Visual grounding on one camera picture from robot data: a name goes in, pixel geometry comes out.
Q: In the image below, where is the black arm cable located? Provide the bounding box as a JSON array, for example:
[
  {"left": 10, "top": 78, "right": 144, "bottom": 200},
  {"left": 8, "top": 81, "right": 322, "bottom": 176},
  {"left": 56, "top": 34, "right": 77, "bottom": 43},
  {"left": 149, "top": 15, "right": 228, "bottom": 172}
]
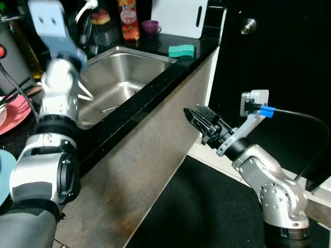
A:
[
  {"left": 273, "top": 107, "right": 331, "bottom": 181},
  {"left": 0, "top": 62, "right": 39, "bottom": 122}
]

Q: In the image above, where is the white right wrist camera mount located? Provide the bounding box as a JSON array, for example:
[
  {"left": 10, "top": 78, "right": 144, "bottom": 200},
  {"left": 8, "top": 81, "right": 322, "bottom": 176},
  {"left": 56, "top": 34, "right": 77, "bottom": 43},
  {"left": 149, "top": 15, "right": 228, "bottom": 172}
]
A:
[{"left": 216, "top": 89, "right": 270, "bottom": 157}]

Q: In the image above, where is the green sponge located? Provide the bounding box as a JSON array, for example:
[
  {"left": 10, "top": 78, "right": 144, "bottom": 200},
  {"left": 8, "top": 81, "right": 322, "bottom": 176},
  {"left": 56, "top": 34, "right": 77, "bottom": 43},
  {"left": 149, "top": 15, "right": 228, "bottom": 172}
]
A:
[{"left": 168, "top": 44, "right": 195, "bottom": 58}]

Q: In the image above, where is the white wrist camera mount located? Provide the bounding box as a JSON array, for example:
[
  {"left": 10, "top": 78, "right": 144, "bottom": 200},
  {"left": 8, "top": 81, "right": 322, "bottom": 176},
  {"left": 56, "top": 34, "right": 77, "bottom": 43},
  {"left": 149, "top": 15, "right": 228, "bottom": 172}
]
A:
[
  {"left": 216, "top": 89, "right": 270, "bottom": 157},
  {"left": 27, "top": 0, "right": 87, "bottom": 61}
]

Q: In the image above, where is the purple cup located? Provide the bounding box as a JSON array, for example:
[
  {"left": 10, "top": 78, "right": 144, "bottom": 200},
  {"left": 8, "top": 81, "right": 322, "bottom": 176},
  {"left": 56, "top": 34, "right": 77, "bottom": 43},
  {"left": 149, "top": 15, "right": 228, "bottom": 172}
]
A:
[{"left": 141, "top": 20, "right": 162, "bottom": 36}]

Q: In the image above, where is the yellow oil bottle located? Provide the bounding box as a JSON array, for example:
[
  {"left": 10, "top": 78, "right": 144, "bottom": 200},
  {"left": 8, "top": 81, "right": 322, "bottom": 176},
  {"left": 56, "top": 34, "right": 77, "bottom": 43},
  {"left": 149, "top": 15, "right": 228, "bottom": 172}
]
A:
[{"left": 8, "top": 15, "right": 43, "bottom": 81}]

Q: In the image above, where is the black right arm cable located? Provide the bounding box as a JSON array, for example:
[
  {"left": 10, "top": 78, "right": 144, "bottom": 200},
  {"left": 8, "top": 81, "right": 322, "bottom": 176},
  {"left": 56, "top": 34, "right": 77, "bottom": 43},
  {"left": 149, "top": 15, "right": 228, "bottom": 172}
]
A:
[{"left": 273, "top": 107, "right": 331, "bottom": 181}]

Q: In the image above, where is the white cutting board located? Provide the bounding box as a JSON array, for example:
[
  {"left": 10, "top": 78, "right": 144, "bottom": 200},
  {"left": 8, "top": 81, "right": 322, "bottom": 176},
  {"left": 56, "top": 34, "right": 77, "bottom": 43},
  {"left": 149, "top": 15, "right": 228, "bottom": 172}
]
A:
[{"left": 150, "top": 0, "right": 209, "bottom": 40}]

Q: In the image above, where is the teal plate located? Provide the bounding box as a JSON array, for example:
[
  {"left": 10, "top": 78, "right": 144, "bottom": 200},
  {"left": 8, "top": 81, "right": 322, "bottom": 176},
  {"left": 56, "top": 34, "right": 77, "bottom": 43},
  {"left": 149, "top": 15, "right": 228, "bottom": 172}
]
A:
[{"left": 0, "top": 150, "right": 18, "bottom": 207}]

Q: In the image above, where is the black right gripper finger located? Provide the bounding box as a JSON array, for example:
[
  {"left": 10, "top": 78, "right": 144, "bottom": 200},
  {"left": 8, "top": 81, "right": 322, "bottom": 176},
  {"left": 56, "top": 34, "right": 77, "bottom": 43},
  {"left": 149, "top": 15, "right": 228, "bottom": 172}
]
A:
[
  {"left": 196, "top": 104, "right": 222, "bottom": 127},
  {"left": 184, "top": 108, "right": 213, "bottom": 142}
]

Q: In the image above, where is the grey cabinet door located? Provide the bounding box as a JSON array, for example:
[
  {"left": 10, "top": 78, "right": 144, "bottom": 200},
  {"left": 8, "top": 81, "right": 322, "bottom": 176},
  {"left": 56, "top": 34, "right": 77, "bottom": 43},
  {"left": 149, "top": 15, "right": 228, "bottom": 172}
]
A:
[{"left": 54, "top": 49, "right": 218, "bottom": 248}]

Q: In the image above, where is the red printed bottle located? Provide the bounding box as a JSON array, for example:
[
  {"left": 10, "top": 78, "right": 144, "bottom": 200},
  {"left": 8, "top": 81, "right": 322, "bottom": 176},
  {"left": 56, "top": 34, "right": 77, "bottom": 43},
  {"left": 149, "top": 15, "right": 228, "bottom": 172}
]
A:
[{"left": 117, "top": 0, "right": 141, "bottom": 42}]

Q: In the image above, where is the stainless steel sink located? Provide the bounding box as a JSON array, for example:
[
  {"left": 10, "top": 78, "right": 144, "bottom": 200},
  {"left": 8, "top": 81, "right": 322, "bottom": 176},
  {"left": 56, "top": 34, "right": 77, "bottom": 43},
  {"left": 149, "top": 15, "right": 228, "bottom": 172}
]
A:
[{"left": 77, "top": 45, "right": 179, "bottom": 130}]

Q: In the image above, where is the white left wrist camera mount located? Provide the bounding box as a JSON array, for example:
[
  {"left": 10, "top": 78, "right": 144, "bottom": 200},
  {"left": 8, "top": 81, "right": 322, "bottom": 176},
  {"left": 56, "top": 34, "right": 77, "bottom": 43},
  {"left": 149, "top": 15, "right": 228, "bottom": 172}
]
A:
[{"left": 27, "top": 0, "right": 87, "bottom": 61}]

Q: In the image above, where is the blue cable connector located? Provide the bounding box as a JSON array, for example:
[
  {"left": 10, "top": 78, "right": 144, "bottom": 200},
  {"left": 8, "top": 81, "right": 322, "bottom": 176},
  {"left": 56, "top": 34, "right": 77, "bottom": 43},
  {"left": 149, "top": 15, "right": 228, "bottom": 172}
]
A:
[{"left": 258, "top": 105, "right": 275, "bottom": 117}]

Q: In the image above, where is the red plate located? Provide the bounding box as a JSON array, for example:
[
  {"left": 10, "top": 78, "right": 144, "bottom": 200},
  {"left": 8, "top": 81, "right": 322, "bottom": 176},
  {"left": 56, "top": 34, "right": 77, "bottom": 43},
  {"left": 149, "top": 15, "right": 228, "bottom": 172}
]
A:
[{"left": 0, "top": 95, "right": 33, "bottom": 136}]

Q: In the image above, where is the black floor mat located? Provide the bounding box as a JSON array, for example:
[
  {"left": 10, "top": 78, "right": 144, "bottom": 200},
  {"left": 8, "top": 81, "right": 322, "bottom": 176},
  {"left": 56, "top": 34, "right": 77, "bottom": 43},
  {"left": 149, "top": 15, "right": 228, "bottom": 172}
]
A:
[{"left": 126, "top": 154, "right": 331, "bottom": 248}]

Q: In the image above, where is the silver door knob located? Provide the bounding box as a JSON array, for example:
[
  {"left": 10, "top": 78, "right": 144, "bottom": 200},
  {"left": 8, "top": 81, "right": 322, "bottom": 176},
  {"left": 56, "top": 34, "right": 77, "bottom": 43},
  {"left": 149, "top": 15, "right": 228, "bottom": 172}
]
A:
[{"left": 241, "top": 18, "right": 257, "bottom": 35}]

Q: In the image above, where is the black door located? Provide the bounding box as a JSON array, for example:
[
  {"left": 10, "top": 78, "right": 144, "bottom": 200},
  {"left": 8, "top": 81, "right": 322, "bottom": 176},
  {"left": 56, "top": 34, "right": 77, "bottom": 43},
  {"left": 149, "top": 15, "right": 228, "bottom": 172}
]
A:
[{"left": 208, "top": 0, "right": 331, "bottom": 191}]

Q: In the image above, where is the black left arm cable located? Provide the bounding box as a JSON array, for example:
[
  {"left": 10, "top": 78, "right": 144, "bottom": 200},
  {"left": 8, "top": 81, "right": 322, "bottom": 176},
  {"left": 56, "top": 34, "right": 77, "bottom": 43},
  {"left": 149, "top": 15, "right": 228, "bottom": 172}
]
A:
[{"left": 0, "top": 62, "right": 39, "bottom": 122}]

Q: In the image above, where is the white tap hose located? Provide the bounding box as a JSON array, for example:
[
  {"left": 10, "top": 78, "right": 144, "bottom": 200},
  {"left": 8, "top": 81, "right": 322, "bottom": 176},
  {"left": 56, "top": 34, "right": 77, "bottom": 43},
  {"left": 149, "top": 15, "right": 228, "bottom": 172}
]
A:
[{"left": 74, "top": 0, "right": 100, "bottom": 102}]

